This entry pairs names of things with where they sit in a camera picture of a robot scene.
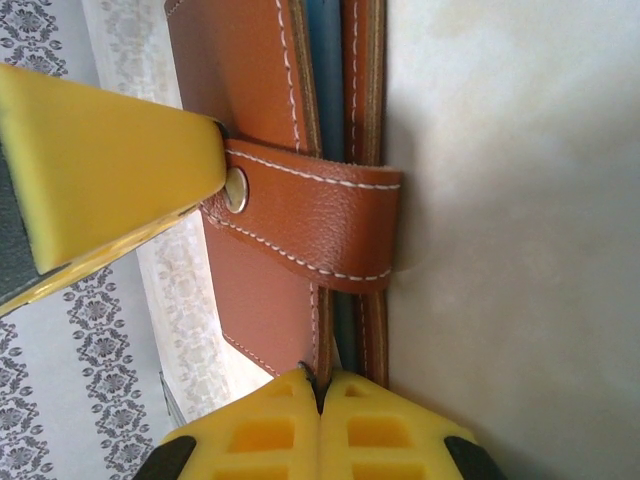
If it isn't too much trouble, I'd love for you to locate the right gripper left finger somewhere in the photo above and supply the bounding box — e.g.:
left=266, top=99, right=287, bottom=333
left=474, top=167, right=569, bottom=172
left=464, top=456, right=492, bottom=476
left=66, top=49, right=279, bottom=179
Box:
left=132, top=372, right=322, bottom=480

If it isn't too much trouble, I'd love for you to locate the brown leather card holder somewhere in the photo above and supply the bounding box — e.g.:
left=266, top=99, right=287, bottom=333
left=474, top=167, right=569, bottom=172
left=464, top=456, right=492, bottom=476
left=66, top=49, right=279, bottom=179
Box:
left=164, top=0, right=405, bottom=396

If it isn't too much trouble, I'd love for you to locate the light blue card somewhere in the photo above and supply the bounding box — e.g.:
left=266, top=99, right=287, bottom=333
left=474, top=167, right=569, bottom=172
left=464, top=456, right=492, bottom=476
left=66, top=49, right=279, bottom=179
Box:
left=304, top=0, right=364, bottom=376

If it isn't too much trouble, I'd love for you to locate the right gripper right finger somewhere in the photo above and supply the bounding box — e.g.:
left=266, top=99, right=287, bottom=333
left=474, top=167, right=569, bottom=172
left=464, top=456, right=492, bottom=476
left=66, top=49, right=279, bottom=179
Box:
left=318, top=372, right=507, bottom=480

